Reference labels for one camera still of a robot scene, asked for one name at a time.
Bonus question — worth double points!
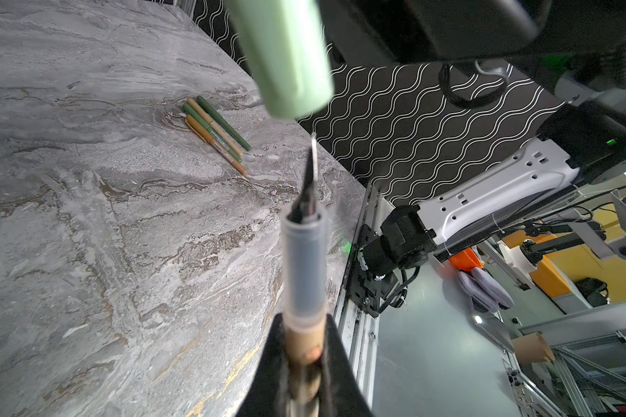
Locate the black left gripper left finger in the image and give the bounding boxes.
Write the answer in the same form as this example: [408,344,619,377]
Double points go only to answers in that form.
[236,314,290,417]

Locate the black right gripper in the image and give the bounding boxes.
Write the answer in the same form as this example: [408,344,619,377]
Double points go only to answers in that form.
[318,0,551,65]

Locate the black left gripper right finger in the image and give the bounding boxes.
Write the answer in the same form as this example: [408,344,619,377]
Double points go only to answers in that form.
[320,314,373,417]

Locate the light green pen cap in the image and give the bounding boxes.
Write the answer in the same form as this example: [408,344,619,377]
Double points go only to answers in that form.
[225,0,334,120]

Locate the green pen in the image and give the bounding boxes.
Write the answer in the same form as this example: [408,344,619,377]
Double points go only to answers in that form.
[182,101,238,161]
[196,96,251,151]

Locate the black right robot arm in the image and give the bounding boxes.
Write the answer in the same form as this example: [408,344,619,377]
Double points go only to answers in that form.
[320,1,626,317]

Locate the grey folded cloths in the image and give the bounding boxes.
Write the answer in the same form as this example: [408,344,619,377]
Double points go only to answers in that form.
[457,268,515,313]

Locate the orange bowl outside cell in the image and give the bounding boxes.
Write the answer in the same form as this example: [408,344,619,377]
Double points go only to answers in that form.
[449,248,484,273]

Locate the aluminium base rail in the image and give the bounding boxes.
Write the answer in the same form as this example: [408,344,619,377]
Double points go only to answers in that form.
[334,182,380,408]

